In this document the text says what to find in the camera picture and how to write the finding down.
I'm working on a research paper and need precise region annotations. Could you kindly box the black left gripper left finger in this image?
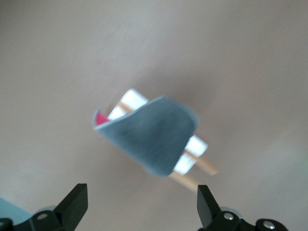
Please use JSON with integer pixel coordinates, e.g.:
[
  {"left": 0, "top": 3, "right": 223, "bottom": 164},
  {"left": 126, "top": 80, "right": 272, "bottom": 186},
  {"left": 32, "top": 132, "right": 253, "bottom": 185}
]
[{"left": 0, "top": 183, "right": 89, "bottom": 231}]

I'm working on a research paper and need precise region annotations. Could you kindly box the grey towel with pink tag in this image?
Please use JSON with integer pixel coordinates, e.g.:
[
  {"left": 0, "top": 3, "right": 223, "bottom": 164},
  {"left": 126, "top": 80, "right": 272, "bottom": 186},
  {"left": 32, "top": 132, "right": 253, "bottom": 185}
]
[{"left": 92, "top": 94, "right": 200, "bottom": 179}]

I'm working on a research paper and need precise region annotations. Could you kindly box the brown table cover sheet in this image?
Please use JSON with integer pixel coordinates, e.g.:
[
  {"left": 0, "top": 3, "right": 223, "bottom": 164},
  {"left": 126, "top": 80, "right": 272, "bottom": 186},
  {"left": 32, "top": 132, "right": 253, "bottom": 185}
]
[{"left": 0, "top": 0, "right": 308, "bottom": 231}]

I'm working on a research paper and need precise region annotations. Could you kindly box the white rack with wooden rods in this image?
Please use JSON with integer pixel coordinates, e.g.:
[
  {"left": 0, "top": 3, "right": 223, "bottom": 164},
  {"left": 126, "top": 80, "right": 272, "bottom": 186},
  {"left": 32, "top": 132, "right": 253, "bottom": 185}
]
[{"left": 105, "top": 88, "right": 221, "bottom": 193}]

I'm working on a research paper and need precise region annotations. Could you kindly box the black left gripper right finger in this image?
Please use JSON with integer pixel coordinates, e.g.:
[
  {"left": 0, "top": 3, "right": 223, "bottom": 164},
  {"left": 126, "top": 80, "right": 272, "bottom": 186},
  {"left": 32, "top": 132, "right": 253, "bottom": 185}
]
[{"left": 196, "top": 184, "right": 289, "bottom": 231}]

